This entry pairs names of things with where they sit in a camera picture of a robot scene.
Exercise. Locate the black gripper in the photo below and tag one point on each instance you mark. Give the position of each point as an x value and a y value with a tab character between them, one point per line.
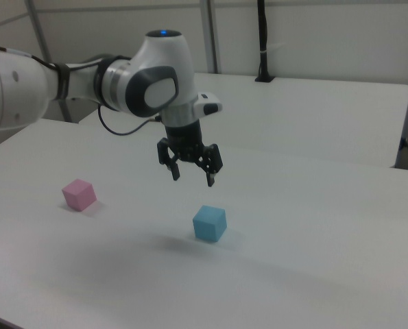
184	140

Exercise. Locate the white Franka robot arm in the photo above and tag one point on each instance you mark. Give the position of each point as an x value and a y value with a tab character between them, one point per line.
162	58

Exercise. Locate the pink foam cube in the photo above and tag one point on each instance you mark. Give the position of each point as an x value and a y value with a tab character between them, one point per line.
78	195

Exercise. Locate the black camera pole with base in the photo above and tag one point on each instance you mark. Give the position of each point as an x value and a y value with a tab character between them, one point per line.
262	34

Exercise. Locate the blue foam cube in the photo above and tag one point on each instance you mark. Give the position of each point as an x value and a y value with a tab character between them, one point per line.
208	224

